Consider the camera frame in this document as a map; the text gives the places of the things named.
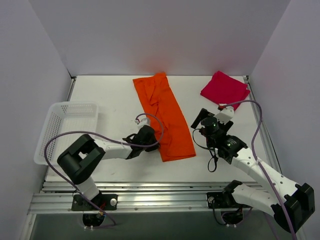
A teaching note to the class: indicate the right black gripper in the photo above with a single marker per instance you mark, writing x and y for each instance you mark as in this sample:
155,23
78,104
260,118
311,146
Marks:
198,119

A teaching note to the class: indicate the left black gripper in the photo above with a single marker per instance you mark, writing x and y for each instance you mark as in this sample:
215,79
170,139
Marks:
152,144

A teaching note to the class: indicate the orange t-shirt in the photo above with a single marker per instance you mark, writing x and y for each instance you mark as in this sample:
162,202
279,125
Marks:
157,99

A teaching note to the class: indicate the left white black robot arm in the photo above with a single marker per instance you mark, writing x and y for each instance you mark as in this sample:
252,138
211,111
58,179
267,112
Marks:
83,156

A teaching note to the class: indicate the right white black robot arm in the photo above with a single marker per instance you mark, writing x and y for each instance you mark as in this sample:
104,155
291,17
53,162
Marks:
289,203

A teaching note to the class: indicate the folded magenta t-shirt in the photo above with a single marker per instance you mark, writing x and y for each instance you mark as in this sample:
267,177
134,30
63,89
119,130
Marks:
223,89

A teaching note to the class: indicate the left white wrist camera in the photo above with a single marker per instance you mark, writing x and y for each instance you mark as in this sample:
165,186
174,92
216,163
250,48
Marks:
142,122

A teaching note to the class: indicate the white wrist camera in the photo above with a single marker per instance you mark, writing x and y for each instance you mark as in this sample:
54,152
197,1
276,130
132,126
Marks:
225,114
142,122

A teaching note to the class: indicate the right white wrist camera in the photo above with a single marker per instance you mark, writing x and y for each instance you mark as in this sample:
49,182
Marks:
225,114

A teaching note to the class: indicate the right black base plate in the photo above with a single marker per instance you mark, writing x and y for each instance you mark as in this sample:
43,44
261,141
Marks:
216,200

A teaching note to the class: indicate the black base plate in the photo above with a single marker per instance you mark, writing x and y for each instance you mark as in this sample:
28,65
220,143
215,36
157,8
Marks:
216,200
106,202

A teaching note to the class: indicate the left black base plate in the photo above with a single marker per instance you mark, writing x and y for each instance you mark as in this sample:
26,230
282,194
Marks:
106,202

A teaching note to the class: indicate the aluminium rail frame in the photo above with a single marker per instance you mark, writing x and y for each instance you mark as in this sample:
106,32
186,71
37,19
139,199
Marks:
145,186

